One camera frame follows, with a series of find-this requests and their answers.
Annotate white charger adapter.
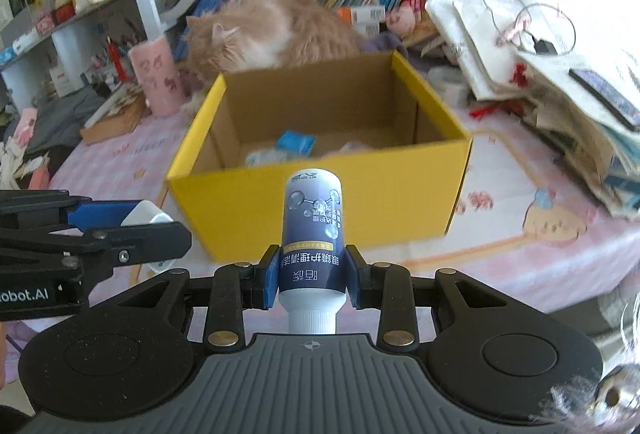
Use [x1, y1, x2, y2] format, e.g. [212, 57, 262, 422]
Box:
[122, 200, 175, 275]

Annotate blue spray bottle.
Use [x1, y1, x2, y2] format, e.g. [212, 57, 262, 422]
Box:
[278, 168, 346, 336]

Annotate yellow tape roll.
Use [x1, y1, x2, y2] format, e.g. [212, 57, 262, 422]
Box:
[245, 148, 302, 168]

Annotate pink knit glove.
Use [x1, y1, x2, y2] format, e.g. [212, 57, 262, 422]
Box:
[324, 140, 372, 158]

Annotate blue packet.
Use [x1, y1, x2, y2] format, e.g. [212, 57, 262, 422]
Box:
[276, 131, 316, 157]

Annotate orange pink bottle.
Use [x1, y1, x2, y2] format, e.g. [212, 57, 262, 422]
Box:
[28, 165, 50, 190]

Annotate pink phone case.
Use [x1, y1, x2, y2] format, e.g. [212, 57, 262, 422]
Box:
[12, 108, 38, 147]

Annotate grey cloth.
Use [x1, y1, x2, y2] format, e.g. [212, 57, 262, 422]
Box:
[1, 87, 105, 163]

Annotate yellow cardboard box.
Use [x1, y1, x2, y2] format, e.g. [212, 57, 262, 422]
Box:
[166, 53, 472, 262]

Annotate wooden chessboard box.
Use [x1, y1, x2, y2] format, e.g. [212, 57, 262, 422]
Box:
[79, 83, 146, 146]

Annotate pink cylindrical container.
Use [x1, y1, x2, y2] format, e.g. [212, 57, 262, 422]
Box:
[128, 36, 186, 118]

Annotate clear tape roll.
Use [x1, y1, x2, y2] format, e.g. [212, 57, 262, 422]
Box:
[426, 66, 471, 108]

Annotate fluffy orange cat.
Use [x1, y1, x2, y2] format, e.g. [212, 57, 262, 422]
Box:
[184, 0, 363, 81]

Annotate pink pig plush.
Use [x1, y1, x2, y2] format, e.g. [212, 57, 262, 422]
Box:
[385, 3, 416, 38]

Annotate stack of papers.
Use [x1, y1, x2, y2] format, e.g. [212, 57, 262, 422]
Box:
[424, 0, 639, 220]

